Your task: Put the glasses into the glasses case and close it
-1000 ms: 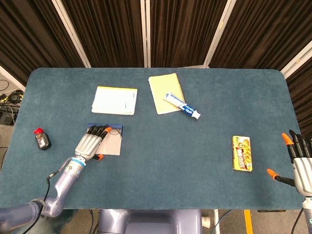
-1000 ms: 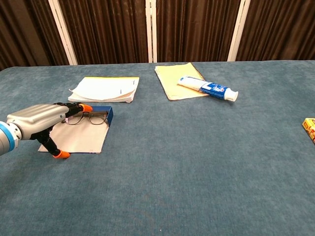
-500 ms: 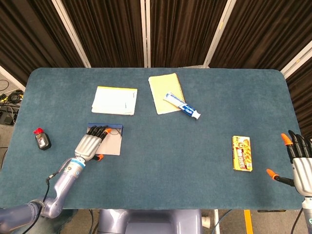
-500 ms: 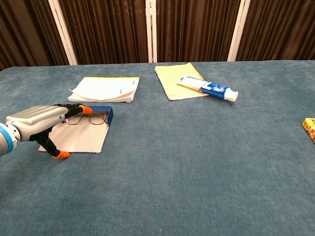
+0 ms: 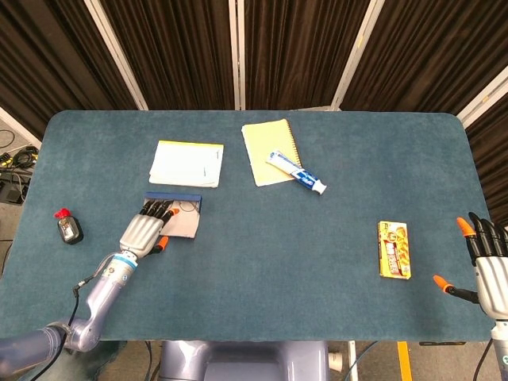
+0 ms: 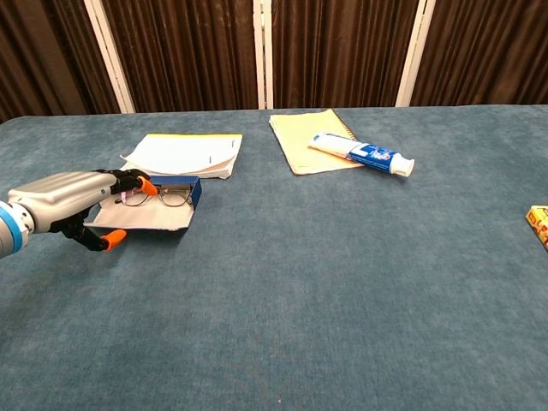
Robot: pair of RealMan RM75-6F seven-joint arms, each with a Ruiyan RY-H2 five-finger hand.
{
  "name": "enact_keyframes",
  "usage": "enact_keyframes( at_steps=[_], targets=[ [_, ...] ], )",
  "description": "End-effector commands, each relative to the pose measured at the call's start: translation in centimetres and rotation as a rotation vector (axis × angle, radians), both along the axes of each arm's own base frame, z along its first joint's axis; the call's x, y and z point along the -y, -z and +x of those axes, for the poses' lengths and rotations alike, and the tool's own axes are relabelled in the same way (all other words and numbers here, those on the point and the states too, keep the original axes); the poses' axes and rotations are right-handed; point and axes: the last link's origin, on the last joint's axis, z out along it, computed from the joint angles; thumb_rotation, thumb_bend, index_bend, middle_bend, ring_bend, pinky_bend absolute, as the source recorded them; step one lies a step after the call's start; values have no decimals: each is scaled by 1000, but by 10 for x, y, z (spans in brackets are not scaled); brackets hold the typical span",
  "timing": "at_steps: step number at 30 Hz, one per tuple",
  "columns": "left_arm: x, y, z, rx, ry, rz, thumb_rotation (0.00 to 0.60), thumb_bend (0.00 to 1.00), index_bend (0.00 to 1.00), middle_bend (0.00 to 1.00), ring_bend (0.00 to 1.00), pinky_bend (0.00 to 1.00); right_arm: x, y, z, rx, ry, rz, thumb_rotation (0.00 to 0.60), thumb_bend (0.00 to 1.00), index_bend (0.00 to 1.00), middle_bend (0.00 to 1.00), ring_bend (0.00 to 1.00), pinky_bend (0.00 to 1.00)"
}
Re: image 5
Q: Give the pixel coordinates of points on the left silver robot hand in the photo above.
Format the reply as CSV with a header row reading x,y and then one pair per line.
x,y
141,234

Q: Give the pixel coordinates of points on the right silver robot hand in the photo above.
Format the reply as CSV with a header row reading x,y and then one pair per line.
x,y
492,278

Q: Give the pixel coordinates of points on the metal-framed eyeglasses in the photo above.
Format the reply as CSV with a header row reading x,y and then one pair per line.
x,y
186,206

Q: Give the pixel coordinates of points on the right lavender robot arm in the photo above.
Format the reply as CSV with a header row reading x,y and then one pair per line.
x,y
501,349

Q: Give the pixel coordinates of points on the left lavender robot arm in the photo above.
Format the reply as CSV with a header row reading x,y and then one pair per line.
x,y
105,293

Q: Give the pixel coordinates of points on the blue glasses case, white lining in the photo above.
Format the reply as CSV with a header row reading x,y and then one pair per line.
x,y
184,224

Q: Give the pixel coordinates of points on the black bottle with red cap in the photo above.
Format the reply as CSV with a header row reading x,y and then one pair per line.
x,y
70,232

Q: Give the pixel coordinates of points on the white notepad with yellow binding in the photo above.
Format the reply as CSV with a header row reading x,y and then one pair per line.
x,y
186,162

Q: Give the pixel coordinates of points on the yellow snack box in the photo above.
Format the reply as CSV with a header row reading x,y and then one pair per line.
x,y
394,250

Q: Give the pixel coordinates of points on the black foot pedal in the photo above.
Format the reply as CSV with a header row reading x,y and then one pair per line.
x,y
12,192

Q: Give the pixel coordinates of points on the blue table cloth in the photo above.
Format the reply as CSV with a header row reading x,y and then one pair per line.
x,y
278,258

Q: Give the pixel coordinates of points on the yellow spiral notebook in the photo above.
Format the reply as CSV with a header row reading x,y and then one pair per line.
x,y
264,151

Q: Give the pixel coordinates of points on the white table leg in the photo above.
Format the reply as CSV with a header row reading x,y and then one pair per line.
x,y
352,361

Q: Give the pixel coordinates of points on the lavender robot torso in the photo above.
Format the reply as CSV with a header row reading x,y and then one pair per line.
x,y
246,361

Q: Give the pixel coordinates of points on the white and blue toothpaste tube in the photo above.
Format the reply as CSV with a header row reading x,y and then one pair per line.
x,y
297,171

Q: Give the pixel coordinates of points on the brown screen panel, white frame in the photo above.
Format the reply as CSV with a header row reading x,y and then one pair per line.
x,y
178,51
47,59
494,151
293,51
428,51

